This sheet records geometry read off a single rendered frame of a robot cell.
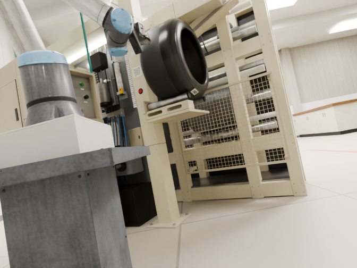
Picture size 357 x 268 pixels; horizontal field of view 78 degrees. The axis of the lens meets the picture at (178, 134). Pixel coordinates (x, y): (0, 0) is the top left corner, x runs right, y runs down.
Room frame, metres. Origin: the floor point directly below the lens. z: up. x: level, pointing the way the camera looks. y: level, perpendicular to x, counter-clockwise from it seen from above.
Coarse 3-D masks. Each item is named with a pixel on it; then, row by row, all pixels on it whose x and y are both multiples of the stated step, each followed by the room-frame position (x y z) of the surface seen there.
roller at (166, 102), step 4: (188, 92) 1.49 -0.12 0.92; (176, 96) 1.51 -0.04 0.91; (180, 96) 1.50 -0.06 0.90; (184, 96) 1.48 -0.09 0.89; (188, 96) 1.47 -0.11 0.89; (160, 100) 1.59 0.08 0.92; (164, 100) 1.56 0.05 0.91; (168, 100) 1.54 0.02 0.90; (172, 100) 1.53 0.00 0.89; (176, 100) 1.52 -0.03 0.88; (180, 100) 1.52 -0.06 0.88; (152, 104) 1.61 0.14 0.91; (156, 104) 1.59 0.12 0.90; (160, 104) 1.58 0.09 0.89; (164, 104) 1.57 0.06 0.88; (168, 104) 1.57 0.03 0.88; (148, 108) 1.64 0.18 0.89; (152, 108) 1.63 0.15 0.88
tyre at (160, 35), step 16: (160, 32) 1.40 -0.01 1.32; (176, 32) 1.39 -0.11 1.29; (192, 32) 1.63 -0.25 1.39; (144, 48) 1.44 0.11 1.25; (160, 48) 1.38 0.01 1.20; (176, 48) 1.37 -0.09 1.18; (192, 48) 1.83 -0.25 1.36; (144, 64) 1.45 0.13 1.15; (160, 64) 1.40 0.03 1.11; (176, 64) 1.38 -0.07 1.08; (192, 64) 1.90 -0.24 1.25; (160, 80) 1.46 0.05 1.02; (176, 80) 1.43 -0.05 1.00; (192, 80) 1.48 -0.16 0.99; (208, 80) 1.78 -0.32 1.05; (160, 96) 1.56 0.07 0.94; (192, 96) 1.57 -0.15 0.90
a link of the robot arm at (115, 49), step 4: (104, 32) 1.03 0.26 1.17; (108, 36) 0.96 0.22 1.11; (108, 40) 0.99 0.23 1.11; (108, 44) 1.01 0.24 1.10; (112, 44) 0.99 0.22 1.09; (116, 44) 0.98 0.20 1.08; (120, 44) 0.98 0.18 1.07; (124, 44) 0.99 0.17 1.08; (108, 48) 1.02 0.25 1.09; (112, 48) 1.00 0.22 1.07; (116, 48) 0.99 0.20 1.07; (120, 48) 1.00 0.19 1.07; (124, 48) 1.01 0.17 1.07; (112, 52) 1.01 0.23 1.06; (116, 52) 1.02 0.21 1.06; (120, 52) 1.03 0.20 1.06; (124, 52) 1.04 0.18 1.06
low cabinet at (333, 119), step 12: (324, 108) 6.83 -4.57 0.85; (336, 108) 6.39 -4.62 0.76; (348, 108) 6.39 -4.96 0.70; (300, 120) 8.32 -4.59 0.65; (312, 120) 7.55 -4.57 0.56; (324, 120) 6.93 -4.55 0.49; (336, 120) 6.40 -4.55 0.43; (348, 120) 6.39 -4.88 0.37; (300, 132) 8.52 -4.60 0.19; (312, 132) 7.71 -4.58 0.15; (324, 132) 7.10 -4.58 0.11; (336, 132) 6.60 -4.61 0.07; (348, 132) 6.42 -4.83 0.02
